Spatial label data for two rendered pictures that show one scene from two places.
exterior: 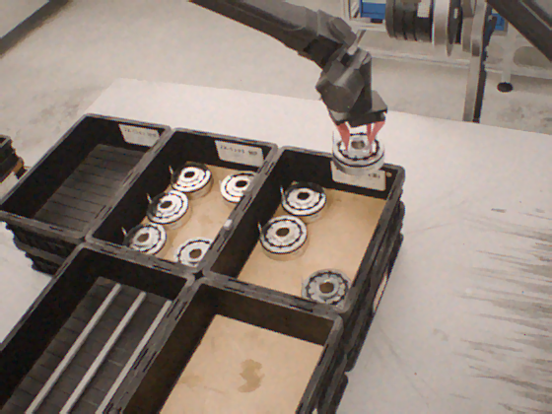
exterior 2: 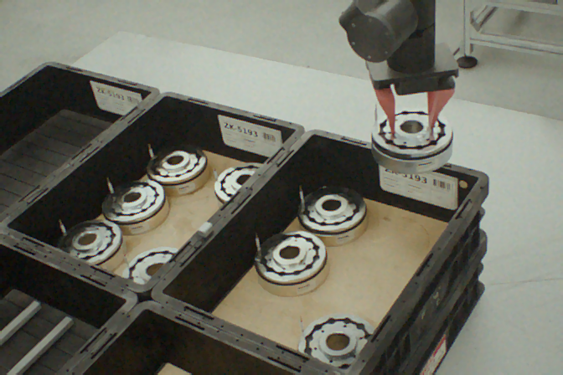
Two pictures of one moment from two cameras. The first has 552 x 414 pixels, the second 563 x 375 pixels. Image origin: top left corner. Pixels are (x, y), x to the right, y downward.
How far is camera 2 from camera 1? 0.19 m
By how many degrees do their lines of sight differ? 9
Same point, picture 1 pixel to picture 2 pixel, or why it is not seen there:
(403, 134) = (511, 141)
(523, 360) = not seen: outside the picture
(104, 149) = (69, 116)
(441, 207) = (552, 252)
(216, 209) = (204, 213)
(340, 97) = (374, 35)
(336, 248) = (368, 288)
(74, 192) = (12, 170)
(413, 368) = not seen: outside the picture
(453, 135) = not seen: outside the picture
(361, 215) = (415, 244)
